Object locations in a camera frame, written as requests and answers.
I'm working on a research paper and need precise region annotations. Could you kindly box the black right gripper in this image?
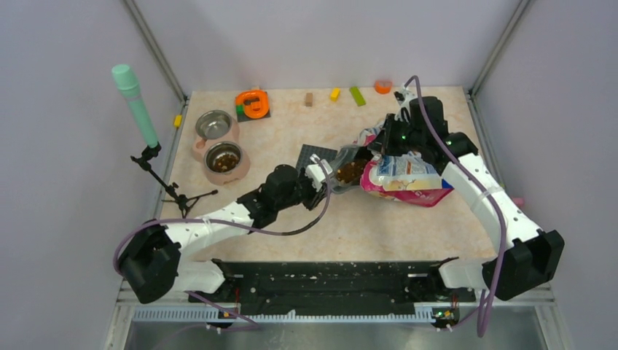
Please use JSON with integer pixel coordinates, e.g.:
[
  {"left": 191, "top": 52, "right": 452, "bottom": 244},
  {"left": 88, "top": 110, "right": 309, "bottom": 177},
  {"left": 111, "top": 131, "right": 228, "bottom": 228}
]
[{"left": 367, "top": 113, "right": 425, "bottom": 157}]

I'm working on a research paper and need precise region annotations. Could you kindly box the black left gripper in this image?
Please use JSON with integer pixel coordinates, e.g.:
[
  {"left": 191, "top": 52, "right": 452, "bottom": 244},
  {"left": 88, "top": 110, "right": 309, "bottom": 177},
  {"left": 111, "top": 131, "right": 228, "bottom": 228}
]
[{"left": 276, "top": 166, "right": 331, "bottom": 211}]

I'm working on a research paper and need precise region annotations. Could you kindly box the pet food bag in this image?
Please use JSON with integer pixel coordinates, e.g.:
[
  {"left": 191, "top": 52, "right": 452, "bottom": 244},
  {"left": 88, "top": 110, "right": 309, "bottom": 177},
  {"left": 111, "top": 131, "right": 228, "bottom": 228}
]
[{"left": 329, "top": 122, "right": 453, "bottom": 207}]

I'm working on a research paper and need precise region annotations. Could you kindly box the pink double bowl stand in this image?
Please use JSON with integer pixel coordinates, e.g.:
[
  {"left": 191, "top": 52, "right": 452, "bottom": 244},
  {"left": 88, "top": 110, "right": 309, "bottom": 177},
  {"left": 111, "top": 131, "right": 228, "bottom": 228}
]
[{"left": 192, "top": 109, "right": 251, "bottom": 186}]

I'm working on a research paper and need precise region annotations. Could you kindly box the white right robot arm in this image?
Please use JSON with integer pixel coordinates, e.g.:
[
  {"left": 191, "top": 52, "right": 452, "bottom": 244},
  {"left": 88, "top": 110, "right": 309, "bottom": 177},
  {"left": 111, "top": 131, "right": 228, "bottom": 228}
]
[{"left": 370, "top": 92, "right": 565, "bottom": 300}]

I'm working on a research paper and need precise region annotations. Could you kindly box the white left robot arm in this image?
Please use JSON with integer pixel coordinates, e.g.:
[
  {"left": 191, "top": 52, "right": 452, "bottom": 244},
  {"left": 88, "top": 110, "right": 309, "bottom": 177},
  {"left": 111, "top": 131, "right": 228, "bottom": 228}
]
[{"left": 113, "top": 160, "right": 335, "bottom": 304}]

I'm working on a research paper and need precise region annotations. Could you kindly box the brown pet food kibble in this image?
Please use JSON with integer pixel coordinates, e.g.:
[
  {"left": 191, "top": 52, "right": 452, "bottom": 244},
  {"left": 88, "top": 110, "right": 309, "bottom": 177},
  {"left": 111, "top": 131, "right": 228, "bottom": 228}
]
[{"left": 210, "top": 153, "right": 240, "bottom": 174}]

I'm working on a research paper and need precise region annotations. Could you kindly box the steel pet bowl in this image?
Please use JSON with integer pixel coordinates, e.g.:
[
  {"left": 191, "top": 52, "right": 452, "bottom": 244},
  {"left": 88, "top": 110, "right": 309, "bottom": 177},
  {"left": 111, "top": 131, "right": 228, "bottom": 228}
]
[
  {"left": 203, "top": 141, "right": 243, "bottom": 174},
  {"left": 195, "top": 109, "right": 233, "bottom": 139}
]

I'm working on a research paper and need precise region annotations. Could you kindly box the dark grey studded baseplate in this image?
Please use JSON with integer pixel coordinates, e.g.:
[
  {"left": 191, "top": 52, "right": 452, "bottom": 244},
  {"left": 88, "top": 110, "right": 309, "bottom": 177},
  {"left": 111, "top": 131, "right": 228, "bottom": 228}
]
[{"left": 295, "top": 144, "right": 339, "bottom": 170}]

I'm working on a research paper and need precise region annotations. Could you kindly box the orange tape roll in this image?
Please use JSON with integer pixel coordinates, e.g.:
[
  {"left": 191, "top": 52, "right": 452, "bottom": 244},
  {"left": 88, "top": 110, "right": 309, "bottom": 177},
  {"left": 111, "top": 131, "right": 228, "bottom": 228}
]
[{"left": 374, "top": 79, "right": 393, "bottom": 95}]

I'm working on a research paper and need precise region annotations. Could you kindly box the lime green block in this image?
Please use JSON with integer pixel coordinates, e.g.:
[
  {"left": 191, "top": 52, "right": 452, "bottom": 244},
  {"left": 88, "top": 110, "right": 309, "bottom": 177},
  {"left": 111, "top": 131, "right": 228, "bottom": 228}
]
[{"left": 349, "top": 86, "right": 367, "bottom": 106}]

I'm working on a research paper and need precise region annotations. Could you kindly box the yellow block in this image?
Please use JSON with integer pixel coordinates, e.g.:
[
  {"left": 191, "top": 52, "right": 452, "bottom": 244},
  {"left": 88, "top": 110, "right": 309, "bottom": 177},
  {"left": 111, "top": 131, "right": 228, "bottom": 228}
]
[{"left": 329, "top": 87, "right": 340, "bottom": 102}]

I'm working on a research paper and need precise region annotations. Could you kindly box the brown wooden cube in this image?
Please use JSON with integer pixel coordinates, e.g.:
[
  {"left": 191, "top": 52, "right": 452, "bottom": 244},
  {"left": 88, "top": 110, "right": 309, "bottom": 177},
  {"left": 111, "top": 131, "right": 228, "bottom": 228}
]
[{"left": 304, "top": 93, "right": 314, "bottom": 107}]

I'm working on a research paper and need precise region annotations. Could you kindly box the mint green microphone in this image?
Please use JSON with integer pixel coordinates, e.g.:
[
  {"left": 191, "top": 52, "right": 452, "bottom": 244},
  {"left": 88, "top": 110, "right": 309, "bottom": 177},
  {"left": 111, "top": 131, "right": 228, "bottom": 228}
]
[{"left": 112, "top": 64, "right": 159, "bottom": 148}]

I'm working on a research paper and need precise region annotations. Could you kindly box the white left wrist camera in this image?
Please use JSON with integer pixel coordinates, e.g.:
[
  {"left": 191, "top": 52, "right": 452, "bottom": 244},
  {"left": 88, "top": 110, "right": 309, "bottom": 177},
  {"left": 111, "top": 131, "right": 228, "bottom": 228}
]
[{"left": 305, "top": 154, "right": 333, "bottom": 191}]

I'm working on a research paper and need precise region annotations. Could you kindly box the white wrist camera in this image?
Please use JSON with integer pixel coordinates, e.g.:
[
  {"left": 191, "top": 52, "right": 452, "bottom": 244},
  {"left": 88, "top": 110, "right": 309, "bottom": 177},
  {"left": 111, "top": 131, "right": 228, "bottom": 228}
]
[
  {"left": 394, "top": 88, "right": 417, "bottom": 123},
  {"left": 305, "top": 154, "right": 333, "bottom": 191}
]

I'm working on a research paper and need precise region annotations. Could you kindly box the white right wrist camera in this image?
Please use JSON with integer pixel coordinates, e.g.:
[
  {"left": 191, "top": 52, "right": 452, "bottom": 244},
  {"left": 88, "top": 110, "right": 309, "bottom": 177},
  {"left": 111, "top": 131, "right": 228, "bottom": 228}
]
[{"left": 394, "top": 88, "right": 417, "bottom": 123}]

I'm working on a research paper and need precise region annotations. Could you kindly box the orange ring toy on plate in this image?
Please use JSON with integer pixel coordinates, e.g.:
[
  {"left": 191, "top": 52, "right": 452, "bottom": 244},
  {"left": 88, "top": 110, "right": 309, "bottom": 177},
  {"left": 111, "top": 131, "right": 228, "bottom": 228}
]
[{"left": 234, "top": 89, "right": 270, "bottom": 123}]

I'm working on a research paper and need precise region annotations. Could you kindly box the small yellow clip on rail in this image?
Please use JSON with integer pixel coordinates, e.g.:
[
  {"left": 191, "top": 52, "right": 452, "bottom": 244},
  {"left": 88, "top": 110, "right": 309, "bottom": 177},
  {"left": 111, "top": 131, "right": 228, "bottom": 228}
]
[{"left": 173, "top": 114, "right": 183, "bottom": 128}]

